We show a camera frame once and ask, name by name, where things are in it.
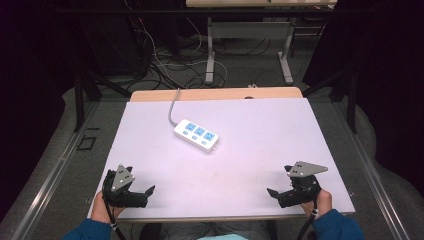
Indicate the desk with grey legs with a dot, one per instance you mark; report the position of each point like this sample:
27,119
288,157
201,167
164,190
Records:
250,30

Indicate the black metal stand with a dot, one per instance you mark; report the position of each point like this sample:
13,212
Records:
80,100
351,100

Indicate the person's right hand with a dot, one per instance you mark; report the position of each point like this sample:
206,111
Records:
321,201

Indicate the white table cover board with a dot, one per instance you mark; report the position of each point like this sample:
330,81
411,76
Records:
250,160

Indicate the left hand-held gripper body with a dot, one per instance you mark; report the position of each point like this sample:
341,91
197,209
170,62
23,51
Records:
121,186

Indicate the person's left hand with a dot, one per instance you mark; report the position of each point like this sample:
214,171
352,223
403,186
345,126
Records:
100,210

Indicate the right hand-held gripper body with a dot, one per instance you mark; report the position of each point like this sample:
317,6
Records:
301,186

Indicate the white power strip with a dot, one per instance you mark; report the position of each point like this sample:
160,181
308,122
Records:
196,135

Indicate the light blue cloth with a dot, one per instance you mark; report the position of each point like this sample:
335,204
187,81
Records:
222,237

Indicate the person's legs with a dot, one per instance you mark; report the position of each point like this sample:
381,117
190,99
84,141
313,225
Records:
186,230

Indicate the aluminium floor rail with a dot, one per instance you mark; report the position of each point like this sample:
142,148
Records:
376,186
50,180

